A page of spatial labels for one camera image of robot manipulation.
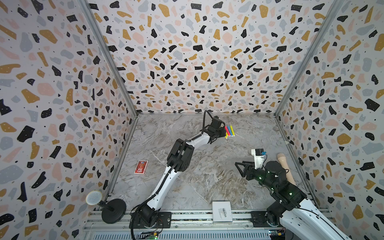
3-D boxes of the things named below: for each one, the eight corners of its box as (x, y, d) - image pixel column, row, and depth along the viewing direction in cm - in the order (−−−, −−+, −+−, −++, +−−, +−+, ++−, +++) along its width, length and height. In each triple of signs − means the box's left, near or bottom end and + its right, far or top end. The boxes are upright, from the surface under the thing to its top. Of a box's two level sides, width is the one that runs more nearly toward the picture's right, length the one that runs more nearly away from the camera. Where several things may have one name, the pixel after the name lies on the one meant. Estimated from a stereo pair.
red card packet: (135, 174, 91) (134, 172, 89) (139, 161, 97) (137, 159, 95) (145, 174, 91) (144, 172, 90) (148, 161, 97) (147, 159, 95)
